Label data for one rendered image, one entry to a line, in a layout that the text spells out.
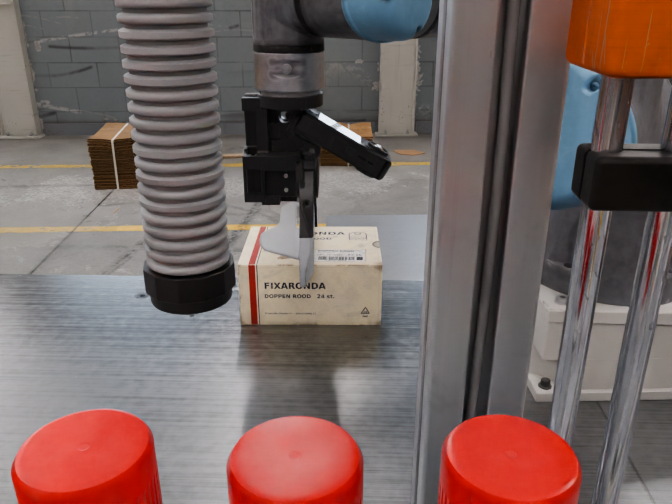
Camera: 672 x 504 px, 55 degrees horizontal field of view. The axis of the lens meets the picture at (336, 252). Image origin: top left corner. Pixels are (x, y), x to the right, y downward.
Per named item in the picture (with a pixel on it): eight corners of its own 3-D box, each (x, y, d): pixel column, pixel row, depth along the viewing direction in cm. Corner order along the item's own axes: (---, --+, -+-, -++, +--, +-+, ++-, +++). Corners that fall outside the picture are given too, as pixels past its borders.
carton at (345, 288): (241, 324, 74) (237, 264, 71) (254, 279, 85) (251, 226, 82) (380, 325, 74) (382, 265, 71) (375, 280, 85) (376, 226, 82)
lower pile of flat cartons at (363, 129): (281, 166, 459) (280, 136, 450) (288, 148, 508) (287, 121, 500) (372, 167, 457) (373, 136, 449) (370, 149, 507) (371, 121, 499)
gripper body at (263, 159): (253, 189, 78) (248, 87, 73) (324, 189, 78) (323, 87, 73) (244, 209, 71) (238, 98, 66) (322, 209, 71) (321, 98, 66)
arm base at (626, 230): (543, 301, 58) (561, 195, 55) (509, 244, 72) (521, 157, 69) (713, 311, 58) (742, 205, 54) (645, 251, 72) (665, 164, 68)
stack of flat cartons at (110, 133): (92, 190, 405) (85, 139, 393) (110, 167, 455) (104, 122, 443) (197, 186, 412) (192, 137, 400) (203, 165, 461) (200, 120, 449)
